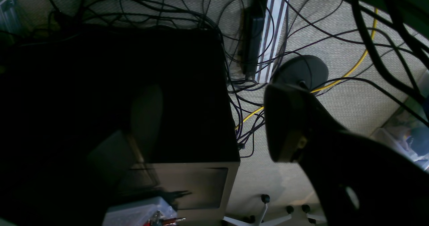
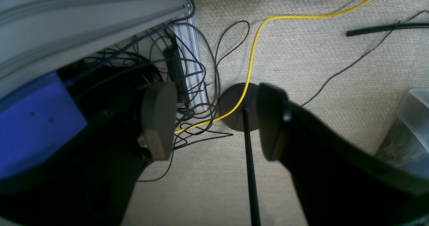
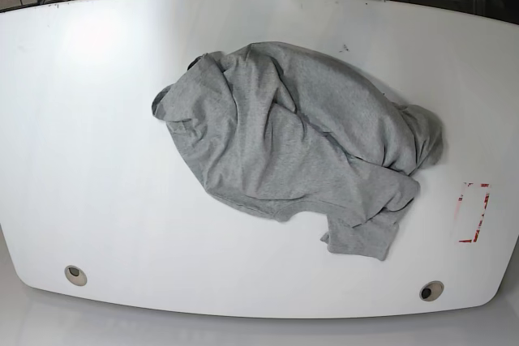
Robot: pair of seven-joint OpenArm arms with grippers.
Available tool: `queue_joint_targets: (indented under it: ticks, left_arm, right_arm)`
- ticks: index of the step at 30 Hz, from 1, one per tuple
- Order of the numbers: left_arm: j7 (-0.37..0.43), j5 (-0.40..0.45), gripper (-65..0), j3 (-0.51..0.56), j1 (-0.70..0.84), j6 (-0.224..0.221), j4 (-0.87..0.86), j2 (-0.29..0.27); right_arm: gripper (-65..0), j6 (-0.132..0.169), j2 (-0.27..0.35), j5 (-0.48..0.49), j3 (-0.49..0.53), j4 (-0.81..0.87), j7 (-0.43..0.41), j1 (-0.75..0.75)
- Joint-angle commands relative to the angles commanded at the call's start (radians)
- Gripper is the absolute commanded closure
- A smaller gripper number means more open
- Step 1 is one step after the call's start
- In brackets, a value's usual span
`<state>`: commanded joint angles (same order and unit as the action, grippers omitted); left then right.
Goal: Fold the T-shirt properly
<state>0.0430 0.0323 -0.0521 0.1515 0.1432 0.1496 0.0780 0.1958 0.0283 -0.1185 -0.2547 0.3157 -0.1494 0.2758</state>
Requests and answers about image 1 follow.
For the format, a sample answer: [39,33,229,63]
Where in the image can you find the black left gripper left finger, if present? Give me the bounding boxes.
[88,85,163,200]

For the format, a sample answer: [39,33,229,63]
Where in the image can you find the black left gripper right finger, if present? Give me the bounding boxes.
[264,84,428,226]

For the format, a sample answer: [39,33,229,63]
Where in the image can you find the clear plastic box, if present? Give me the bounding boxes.
[102,196,177,226]

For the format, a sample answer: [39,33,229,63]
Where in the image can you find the black computer tower case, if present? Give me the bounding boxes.
[0,26,240,226]

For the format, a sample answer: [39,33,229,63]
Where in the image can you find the round grey stand base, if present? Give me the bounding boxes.
[271,55,328,92]

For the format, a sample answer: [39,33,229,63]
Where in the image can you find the white office chair base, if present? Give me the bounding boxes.
[221,194,327,226]

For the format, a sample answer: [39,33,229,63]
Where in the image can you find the black power adapter brick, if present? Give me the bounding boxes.
[239,0,267,80]

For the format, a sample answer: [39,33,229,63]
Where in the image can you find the yellow cable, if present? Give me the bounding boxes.
[235,8,378,130]

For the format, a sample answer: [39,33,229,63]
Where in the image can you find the aluminium frame rail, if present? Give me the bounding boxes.
[254,0,289,83]

